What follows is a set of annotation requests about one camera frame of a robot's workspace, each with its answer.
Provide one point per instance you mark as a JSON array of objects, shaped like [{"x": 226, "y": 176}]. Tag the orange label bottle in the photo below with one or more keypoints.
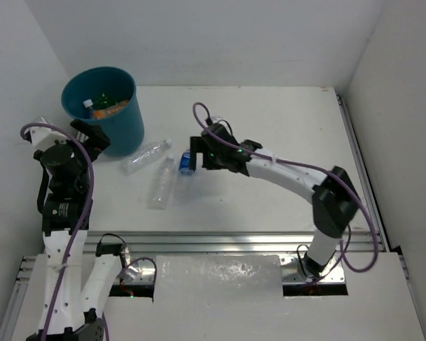
[{"x": 103, "y": 113}]

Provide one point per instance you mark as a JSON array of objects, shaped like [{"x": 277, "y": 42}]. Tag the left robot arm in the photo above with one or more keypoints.
[{"x": 72, "y": 310}]

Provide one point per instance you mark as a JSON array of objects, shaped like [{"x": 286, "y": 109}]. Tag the crushed green bottle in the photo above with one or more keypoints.
[{"x": 103, "y": 101}]

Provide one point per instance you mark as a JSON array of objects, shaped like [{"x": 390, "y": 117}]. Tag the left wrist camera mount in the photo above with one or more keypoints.
[{"x": 41, "y": 137}]

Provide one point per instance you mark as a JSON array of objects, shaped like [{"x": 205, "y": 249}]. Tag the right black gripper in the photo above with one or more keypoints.
[{"x": 198, "y": 145}]

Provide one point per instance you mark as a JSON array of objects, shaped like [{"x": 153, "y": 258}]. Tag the teal plastic bin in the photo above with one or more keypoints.
[{"x": 124, "y": 129}]

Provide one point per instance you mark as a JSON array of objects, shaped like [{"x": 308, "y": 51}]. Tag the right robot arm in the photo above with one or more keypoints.
[{"x": 332, "y": 206}]

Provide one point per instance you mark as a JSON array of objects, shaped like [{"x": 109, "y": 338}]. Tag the clear bottle white cap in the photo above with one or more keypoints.
[{"x": 162, "y": 184}]

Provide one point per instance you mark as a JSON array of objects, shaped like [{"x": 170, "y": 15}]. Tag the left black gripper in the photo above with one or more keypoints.
[{"x": 93, "y": 134}]

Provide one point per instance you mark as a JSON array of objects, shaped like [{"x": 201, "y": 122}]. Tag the blue label bottle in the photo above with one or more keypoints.
[{"x": 185, "y": 177}]

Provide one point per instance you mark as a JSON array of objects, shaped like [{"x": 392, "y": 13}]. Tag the clear bottle near bin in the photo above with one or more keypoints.
[{"x": 145, "y": 156}]

